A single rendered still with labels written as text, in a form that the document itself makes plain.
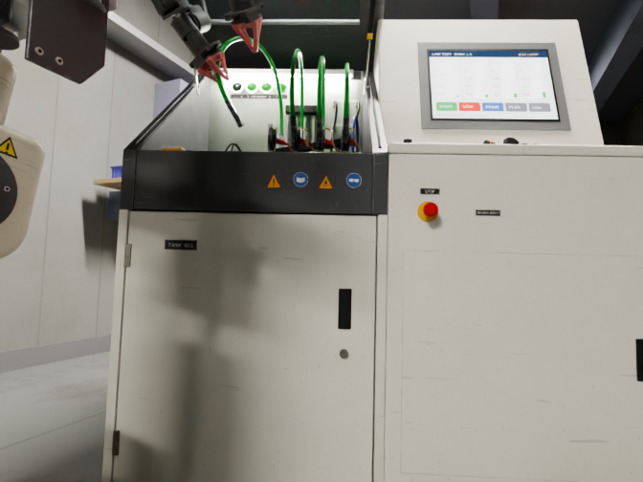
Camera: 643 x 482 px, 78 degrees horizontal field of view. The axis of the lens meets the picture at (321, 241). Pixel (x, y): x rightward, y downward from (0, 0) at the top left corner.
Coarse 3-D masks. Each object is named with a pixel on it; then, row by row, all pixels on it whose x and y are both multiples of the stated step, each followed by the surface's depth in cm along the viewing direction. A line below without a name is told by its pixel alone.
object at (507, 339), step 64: (384, 64) 135; (576, 64) 133; (384, 128) 128; (576, 128) 125; (448, 192) 100; (512, 192) 99; (576, 192) 99; (640, 192) 98; (448, 256) 99; (512, 256) 98; (576, 256) 97; (640, 256) 97; (448, 320) 97; (512, 320) 97; (576, 320) 96; (640, 320) 96; (448, 384) 96; (512, 384) 96; (576, 384) 95; (640, 384) 95; (448, 448) 95; (512, 448) 95; (576, 448) 94; (640, 448) 94
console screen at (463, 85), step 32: (448, 64) 134; (480, 64) 134; (512, 64) 133; (544, 64) 133; (448, 96) 130; (480, 96) 130; (512, 96) 129; (544, 96) 129; (448, 128) 126; (480, 128) 126; (512, 128) 126; (544, 128) 125
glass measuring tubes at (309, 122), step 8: (288, 112) 155; (296, 112) 155; (304, 112) 155; (312, 112) 155; (288, 120) 156; (304, 120) 157; (312, 120) 157; (288, 128) 155; (312, 128) 157; (288, 136) 155; (312, 136) 157; (288, 144) 155
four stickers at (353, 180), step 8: (272, 176) 102; (280, 176) 102; (296, 176) 102; (304, 176) 102; (320, 176) 102; (328, 176) 102; (352, 176) 101; (360, 176) 101; (272, 184) 102; (280, 184) 102; (296, 184) 102; (304, 184) 102; (320, 184) 101; (328, 184) 101; (352, 184) 101; (360, 184) 101
